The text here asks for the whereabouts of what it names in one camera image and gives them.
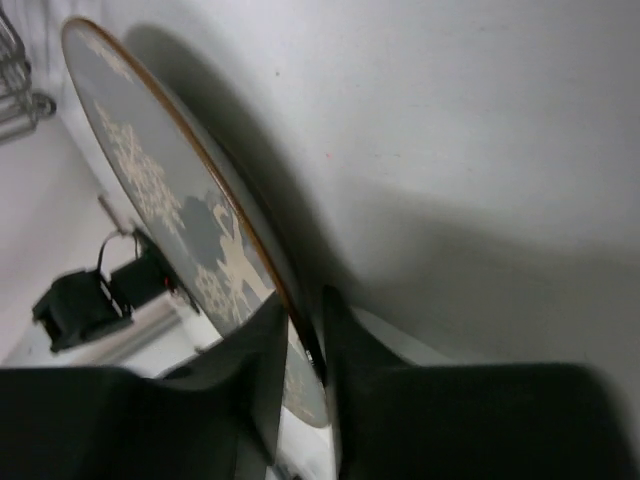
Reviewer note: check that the grey deer pattern plate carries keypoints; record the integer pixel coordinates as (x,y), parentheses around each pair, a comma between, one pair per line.
(193,202)

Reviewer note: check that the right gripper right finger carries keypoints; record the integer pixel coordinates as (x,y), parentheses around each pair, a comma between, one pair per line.
(397,420)

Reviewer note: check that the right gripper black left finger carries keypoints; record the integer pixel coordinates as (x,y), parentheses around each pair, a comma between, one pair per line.
(215,416)

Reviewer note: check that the grey wire dish rack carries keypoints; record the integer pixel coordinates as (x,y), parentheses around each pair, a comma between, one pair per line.
(22,107)

